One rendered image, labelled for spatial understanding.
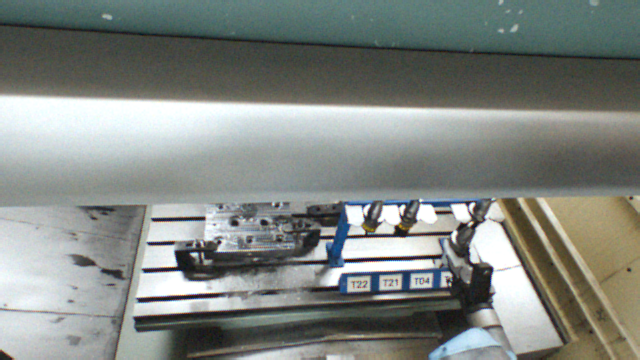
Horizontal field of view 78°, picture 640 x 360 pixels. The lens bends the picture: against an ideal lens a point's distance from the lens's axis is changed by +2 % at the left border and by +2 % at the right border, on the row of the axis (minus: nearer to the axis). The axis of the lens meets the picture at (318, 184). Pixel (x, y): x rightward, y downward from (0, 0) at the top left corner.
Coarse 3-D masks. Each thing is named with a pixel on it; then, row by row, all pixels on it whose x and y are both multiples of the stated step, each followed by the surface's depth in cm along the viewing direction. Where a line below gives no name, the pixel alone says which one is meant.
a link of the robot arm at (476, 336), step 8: (472, 328) 70; (480, 328) 70; (464, 336) 67; (472, 336) 67; (480, 336) 67; (488, 336) 68; (448, 344) 67; (456, 344) 66; (464, 344) 66; (472, 344) 66; (480, 344) 66; (488, 344) 66; (496, 344) 67; (432, 352) 69; (440, 352) 67; (448, 352) 66; (456, 352) 66; (464, 352) 66; (472, 352) 65; (480, 352) 65; (488, 352) 65; (496, 352) 66; (504, 352) 67
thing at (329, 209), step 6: (330, 204) 144; (336, 204) 145; (342, 204) 145; (312, 210) 141; (318, 210) 144; (324, 210) 142; (330, 210) 143; (336, 210) 143; (312, 216) 142; (318, 216) 142; (324, 216) 143; (330, 216) 143; (336, 216) 144
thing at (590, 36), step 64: (0, 0) 9; (64, 0) 9; (128, 0) 9; (192, 0) 10; (256, 0) 10; (320, 0) 10; (384, 0) 10; (448, 0) 10; (512, 0) 11; (576, 0) 11
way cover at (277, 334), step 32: (320, 320) 134; (352, 320) 137; (384, 320) 140; (416, 320) 144; (192, 352) 127; (224, 352) 128; (256, 352) 129; (288, 352) 129; (320, 352) 129; (352, 352) 131; (384, 352) 134; (416, 352) 137
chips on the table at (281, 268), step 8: (272, 264) 133; (280, 264) 133; (288, 264) 133; (296, 264) 134; (216, 272) 128; (224, 272) 128; (232, 272) 128; (248, 272) 129; (256, 272) 130; (264, 272) 130; (280, 272) 131; (248, 280) 127; (256, 280) 127; (256, 288) 126; (296, 288) 128; (304, 288) 129; (224, 296) 124; (232, 296) 124; (240, 296) 123
